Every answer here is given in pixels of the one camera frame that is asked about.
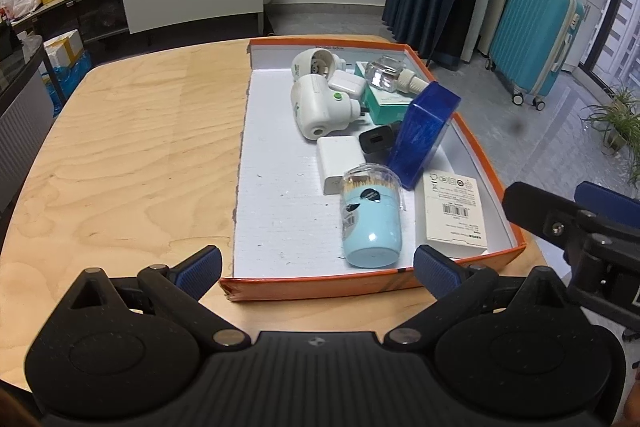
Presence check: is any floor potted plant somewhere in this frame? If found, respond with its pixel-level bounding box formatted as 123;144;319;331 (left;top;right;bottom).
582;87;640;188

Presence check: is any white plug-in heater green print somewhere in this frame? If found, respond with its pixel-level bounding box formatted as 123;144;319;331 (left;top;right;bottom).
291;48;347;82

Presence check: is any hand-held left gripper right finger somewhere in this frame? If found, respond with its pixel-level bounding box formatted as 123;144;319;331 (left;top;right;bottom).
387;244;571;349

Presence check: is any teal suitcase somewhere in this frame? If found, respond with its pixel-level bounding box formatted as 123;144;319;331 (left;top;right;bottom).
487;0;586;110

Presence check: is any white and yellow carton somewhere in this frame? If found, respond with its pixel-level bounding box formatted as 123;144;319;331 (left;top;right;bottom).
44;29;85;70

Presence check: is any light blue toothpick jar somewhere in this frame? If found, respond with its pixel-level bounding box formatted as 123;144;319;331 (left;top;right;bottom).
339;163;404;269

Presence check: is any teal and white box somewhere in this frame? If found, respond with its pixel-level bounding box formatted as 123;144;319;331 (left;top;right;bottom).
355;61;416;128

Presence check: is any clear liquid refill bottle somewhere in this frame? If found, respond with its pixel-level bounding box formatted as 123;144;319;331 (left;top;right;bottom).
365;57;431;96

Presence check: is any white plug-in heater green button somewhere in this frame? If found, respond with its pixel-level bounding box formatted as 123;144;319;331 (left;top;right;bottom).
291;74;370;141

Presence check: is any orange cardboard tray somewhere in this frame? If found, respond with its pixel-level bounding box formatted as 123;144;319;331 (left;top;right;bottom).
218;36;528;303

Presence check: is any blue plastic box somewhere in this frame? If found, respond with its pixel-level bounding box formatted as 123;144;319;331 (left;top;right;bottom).
387;82;462;191

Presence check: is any round dark glass-top table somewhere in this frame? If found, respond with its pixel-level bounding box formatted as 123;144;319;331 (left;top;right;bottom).
0;24;56;218

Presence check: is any white adapter box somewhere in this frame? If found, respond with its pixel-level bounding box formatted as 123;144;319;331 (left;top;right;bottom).
421;168;489;257

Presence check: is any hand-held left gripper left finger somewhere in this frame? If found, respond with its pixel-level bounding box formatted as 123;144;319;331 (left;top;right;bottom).
65;244;251;349

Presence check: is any blue plastic bag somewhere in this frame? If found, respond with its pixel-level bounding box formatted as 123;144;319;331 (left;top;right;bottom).
40;52;94;108

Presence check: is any black charger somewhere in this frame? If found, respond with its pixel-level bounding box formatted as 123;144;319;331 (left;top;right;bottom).
359;122;404;156

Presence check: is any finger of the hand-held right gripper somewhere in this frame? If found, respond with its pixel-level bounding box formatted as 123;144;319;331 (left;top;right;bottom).
501;181;587;254
574;181;640;229

